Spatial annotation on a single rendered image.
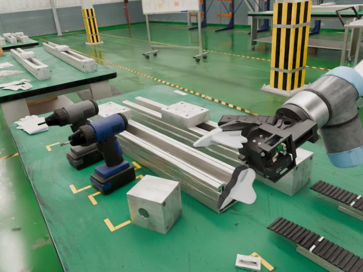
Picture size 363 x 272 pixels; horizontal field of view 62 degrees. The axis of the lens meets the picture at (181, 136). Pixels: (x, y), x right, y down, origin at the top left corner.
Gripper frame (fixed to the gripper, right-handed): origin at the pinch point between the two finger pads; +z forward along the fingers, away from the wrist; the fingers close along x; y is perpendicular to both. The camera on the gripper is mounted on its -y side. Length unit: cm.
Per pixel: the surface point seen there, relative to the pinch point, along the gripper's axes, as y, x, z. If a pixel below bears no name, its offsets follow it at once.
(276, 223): -0.6, 25.9, -12.9
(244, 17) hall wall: -825, 295, -696
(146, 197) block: -19.6, 13.0, 7.4
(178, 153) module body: -38.7, 22.4, -10.4
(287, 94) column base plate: -214, 178, -234
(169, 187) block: -19.9, 14.8, 1.4
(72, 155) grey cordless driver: -63, 16, 17
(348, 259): 14.7, 25.8, -15.7
